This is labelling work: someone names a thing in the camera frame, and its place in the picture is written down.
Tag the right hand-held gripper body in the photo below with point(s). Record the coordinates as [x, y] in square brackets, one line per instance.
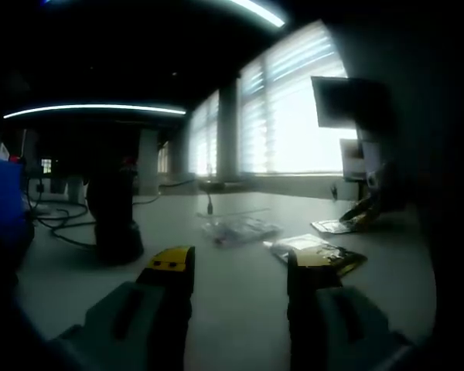
[390, 185]

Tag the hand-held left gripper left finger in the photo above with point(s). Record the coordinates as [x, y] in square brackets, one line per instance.
[96, 332]

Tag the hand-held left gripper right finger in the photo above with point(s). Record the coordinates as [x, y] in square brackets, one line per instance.
[307, 305]

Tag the dark yellow-edged sheet goods packet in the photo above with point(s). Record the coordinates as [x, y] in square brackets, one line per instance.
[321, 249]

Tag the clear dark-insert sheet goods packet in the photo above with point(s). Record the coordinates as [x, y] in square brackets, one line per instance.
[251, 228]

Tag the white table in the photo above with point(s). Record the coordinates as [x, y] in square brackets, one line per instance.
[236, 309]

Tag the black hanging monitor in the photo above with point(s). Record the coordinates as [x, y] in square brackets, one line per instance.
[348, 100]

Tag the bright window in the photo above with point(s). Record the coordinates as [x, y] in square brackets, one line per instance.
[294, 147]

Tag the black barcode scanner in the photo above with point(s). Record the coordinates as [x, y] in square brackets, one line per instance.
[114, 232]

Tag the green potted plant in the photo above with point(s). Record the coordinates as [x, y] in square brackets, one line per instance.
[77, 189]

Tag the blue plastic crate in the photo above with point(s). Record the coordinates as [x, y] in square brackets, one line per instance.
[2, 193]

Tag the small red object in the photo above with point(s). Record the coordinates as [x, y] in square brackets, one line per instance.
[14, 158]

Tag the long ceiling light strip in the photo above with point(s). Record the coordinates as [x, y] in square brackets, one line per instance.
[100, 107]
[270, 17]

